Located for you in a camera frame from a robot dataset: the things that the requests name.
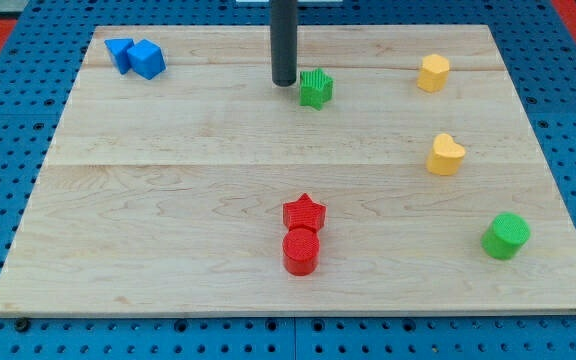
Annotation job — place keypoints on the red star block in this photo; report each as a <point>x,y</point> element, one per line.
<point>304,213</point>

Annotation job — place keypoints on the green star block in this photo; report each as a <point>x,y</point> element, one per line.
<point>316,88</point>

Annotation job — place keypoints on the yellow heart block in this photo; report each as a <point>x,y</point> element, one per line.
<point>446,156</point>

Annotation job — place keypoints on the red cylinder block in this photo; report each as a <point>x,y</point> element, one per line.
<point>301,248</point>

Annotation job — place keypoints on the yellow hexagon block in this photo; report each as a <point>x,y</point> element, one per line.
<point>433,73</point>

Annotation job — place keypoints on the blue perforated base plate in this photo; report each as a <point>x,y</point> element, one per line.
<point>38,66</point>

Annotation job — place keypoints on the light wooden board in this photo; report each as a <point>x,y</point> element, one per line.
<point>164,198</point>

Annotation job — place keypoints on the blue cube block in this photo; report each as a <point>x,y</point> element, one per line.
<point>146,59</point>

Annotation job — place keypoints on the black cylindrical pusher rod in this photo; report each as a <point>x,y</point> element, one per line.
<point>283,41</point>

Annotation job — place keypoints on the blue triangle block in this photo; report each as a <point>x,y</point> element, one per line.
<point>118,52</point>

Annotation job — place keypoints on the green cylinder block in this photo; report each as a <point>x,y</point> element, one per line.
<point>505,236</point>

